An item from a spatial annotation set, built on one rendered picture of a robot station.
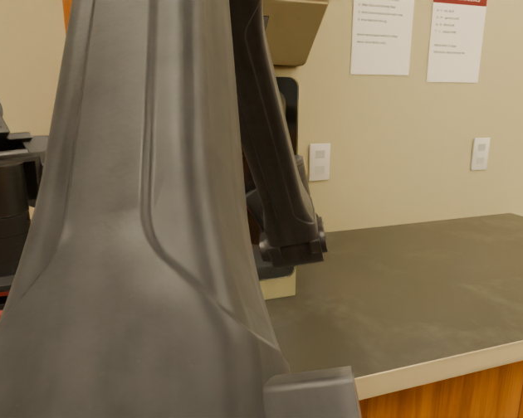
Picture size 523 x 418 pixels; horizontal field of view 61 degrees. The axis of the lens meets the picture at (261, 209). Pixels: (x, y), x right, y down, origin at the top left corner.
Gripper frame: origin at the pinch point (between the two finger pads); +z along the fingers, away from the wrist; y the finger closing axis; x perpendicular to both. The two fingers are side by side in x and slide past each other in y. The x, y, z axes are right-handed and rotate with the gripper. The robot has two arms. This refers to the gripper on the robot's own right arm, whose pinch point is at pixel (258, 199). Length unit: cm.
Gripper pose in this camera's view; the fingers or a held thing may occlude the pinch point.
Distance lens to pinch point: 81.8
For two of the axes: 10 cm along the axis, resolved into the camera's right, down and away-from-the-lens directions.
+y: -4.9, -7.9, -3.8
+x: -8.1, 5.7, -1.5
